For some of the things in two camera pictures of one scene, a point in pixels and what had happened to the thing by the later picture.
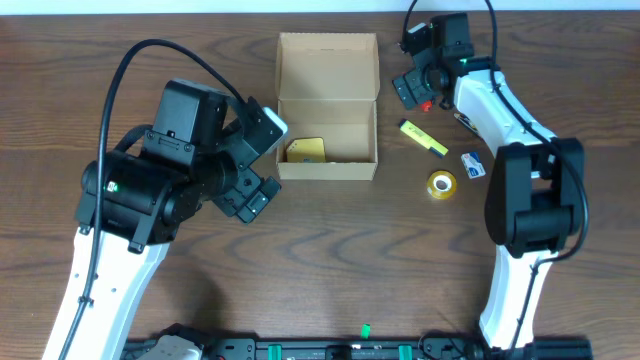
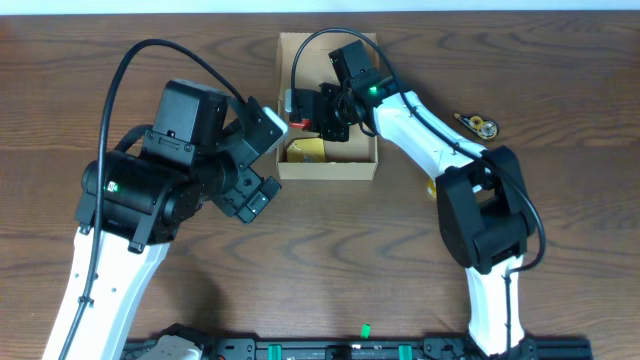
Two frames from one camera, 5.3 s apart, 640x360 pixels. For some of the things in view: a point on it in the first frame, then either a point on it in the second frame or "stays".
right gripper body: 413,88 to 329,113
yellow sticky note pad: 306,150 stays
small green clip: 366,331 stays
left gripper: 248,195 stays
